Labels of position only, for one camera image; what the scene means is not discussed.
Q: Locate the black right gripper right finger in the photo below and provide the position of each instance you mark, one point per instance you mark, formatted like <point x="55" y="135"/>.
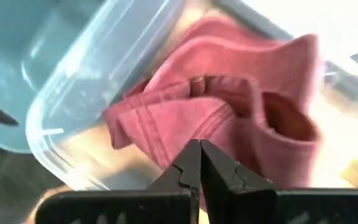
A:
<point x="275" y="207"/>

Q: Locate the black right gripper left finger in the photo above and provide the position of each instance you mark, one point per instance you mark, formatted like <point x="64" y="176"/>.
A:
<point x="120" y="208"/>

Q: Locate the clear plastic storage bin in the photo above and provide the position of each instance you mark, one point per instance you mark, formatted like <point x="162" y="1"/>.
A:
<point x="73" y="93"/>

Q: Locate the blue-grey plastic bin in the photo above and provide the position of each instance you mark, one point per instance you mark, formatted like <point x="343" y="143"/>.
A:
<point x="5" y="62"/>

